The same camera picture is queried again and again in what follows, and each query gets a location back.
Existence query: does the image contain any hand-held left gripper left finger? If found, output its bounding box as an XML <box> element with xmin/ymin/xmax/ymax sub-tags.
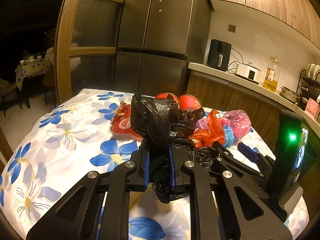
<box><xmin>26</xmin><ymin>146</ymin><xmax>152</xmax><ymax>240</ymax></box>

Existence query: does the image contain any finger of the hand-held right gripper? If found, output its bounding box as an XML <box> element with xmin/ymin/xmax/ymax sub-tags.
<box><xmin>237</xmin><ymin>142</ymin><xmax>275</xmax><ymax>173</ymax></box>
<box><xmin>212</xmin><ymin>143</ymin><xmax>270</xmax><ymax>198</ymax></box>

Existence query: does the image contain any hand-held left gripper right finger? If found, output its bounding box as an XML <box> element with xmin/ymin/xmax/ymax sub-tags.
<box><xmin>169</xmin><ymin>144</ymin><xmax>293</xmax><ymax>240</ymax></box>

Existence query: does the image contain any blue plastic bag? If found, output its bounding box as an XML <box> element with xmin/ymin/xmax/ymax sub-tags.
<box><xmin>221</xmin><ymin>124</ymin><xmax>237</xmax><ymax>148</ymax></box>

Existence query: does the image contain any pink plastic bag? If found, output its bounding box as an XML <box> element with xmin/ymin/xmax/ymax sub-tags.
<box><xmin>223</xmin><ymin>110</ymin><xmax>252</xmax><ymax>139</ymax></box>

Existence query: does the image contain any orange-red plastic bag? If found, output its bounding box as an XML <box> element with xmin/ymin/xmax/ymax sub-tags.
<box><xmin>189</xmin><ymin>109</ymin><xmax>226</xmax><ymax>148</ymax></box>

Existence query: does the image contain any black plastic bag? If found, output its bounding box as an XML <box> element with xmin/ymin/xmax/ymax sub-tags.
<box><xmin>130</xmin><ymin>93</ymin><xmax>220</xmax><ymax>204</ymax></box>

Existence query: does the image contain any red printed plastic bag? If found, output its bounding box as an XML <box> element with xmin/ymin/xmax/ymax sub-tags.
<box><xmin>111</xmin><ymin>101</ymin><xmax>143</xmax><ymax>140</ymax></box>

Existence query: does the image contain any purple plastic bag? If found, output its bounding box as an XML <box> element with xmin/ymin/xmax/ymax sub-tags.
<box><xmin>196</xmin><ymin>117</ymin><xmax>213</xmax><ymax>131</ymax></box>

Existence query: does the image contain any red paper cup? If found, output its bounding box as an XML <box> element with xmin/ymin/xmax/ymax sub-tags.
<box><xmin>154</xmin><ymin>93</ymin><xmax>179</xmax><ymax>106</ymax></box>
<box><xmin>178</xmin><ymin>94</ymin><xmax>203</xmax><ymax>112</ymax></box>

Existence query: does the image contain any pink utensil box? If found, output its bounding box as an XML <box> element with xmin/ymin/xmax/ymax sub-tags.
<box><xmin>305</xmin><ymin>97</ymin><xmax>320</xmax><ymax>117</ymax></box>

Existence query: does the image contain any wooden base cabinet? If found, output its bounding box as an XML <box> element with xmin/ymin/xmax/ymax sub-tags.
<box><xmin>186</xmin><ymin>70</ymin><xmax>284</xmax><ymax>146</ymax></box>

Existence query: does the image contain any steel basin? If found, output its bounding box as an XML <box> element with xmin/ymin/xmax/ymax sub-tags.
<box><xmin>279</xmin><ymin>86</ymin><xmax>301</xmax><ymax>103</ymax></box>

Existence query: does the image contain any cooking oil bottle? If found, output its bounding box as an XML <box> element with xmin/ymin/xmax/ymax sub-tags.
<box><xmin>263</xmin><ymin>58</ymin><xmax>279</xmax><ymax>93</ymax></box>

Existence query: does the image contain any black dish rack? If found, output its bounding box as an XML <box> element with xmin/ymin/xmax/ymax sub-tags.
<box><xmin>296</xmin><ymin>64</ymin><xmax>320</xmax><ymax>106</ymax></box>

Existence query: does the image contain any white electric cooker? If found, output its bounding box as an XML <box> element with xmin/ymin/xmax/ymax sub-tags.
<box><xmin>234</xmin><ymin>62</ymin><xmax>262</xmax><ymax>84</ymax></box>

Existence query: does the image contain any floral printed blanket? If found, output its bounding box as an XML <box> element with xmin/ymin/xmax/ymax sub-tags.
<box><xmin>0</xmin><ymin>88</ymin><xmax>308</xmax><ymax>240</ymax></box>

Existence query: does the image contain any row of white plates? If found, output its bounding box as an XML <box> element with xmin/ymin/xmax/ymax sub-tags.
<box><xmin>306</xmin><ymin>63</ymin><xmax>320</xmax><ymax>81</ymax></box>

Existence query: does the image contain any black air fryer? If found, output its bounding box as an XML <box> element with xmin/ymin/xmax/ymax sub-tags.
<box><xmin>206</xmin><ymin>39</ymin><xmax>232</xmax><ymax>71</ymax></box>

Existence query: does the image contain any dark chair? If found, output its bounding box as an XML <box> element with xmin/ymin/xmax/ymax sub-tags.
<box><xmin>42</xmin><ymin>62</ymin><xmax>58</xmax><ymax>108</ymax></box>

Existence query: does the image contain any steel refrigerator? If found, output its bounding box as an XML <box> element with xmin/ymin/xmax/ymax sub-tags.
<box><xmin>114</xmin><ymin>0</ymin><xmax>213</xmax><ymax>98</ymax></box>

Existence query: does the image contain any wooden glass-door cabinet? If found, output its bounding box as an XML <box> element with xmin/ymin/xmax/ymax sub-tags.
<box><xmin>54</xmin><ymin>0</ymin><xmax>131</xmax><ymax>106</ymax></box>

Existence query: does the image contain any table with dotted cloth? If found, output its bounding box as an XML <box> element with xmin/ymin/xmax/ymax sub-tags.
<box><xmin>15</xmin><ymin>47</ymin><xmax>54</xmax><ymax>91</ymax></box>

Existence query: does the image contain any black power cable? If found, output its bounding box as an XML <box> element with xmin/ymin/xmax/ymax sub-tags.
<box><xmin>226</xmin><ymin>47</ymin><xmax>242</xmax><ymax>73</ymax></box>

